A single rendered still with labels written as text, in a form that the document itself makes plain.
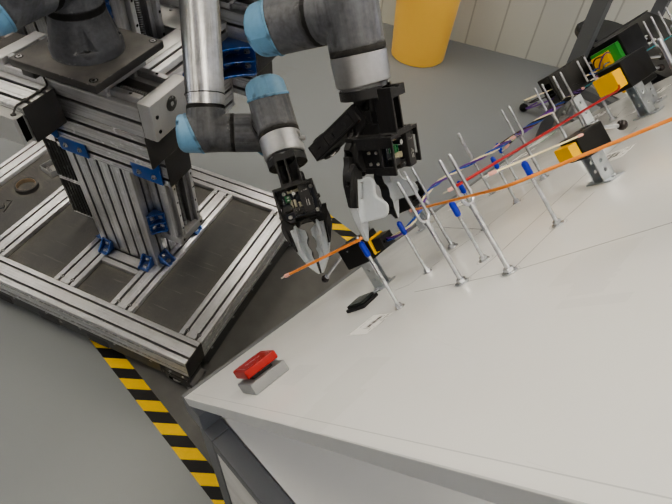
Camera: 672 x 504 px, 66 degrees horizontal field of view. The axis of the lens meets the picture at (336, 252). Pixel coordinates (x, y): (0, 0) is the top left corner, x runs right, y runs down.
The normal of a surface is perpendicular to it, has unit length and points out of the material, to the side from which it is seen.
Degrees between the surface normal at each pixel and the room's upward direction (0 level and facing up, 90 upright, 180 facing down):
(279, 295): 0
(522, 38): 90
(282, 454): 0
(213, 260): 0
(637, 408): 53
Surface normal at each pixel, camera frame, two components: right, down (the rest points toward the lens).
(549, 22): -0.40, 0.67
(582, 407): -0.52, -0.85
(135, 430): 0.07, -0.66
